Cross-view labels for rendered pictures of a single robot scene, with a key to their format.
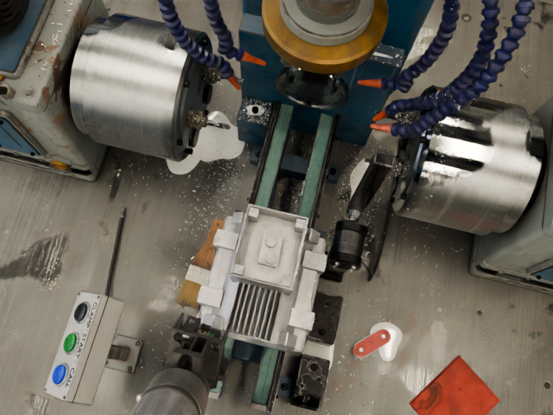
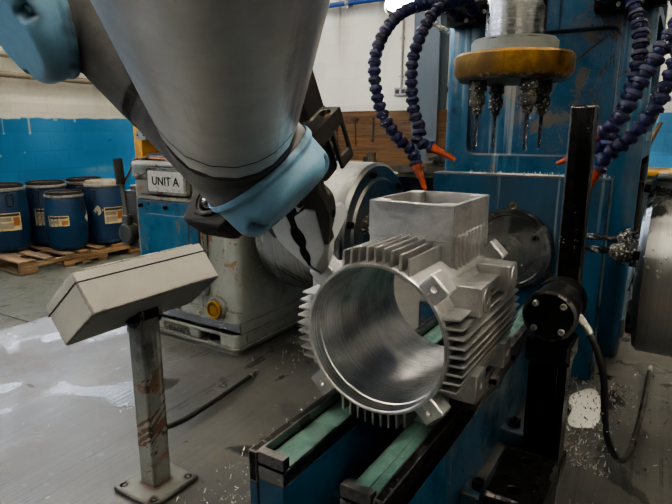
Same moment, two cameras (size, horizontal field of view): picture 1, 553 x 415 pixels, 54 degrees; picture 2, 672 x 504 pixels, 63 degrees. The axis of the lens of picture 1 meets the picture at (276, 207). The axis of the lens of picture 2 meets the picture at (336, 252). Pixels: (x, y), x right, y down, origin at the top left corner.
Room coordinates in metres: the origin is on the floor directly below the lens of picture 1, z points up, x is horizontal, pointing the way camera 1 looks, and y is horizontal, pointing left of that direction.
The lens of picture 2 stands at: (-0.42, -0.17, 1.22)
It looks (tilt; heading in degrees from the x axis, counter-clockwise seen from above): 13 degrees down; 25
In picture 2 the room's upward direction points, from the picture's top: straight up
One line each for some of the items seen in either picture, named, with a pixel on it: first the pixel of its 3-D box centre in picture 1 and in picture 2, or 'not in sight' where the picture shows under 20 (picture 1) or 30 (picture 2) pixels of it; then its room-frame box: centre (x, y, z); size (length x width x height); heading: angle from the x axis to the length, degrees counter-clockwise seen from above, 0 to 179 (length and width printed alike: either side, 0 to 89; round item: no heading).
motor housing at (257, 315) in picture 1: (262, 283); (414, 312); (0.16, 0.01, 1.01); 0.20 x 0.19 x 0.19; 173
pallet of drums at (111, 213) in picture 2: not in sight; (60, 219); (3.15, 4.47, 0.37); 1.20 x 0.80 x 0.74; 170
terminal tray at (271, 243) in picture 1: (269, 250); (430, 227); (0.20, 0.00, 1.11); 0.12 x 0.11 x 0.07; 173
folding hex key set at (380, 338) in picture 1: (371, 343); not in sight; (0.10, -0.23, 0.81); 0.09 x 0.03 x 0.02; 126
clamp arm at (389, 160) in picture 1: (367, 188); (575, 210); (0.32, -0.15, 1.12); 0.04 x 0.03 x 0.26; 173
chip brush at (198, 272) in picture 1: (203, 262); not in sight; (0.22, 0.14, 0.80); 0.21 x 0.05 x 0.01; 168
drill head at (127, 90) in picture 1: (123, 82); (313, 225); (0.51, 0.32, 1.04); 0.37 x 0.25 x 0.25; 83
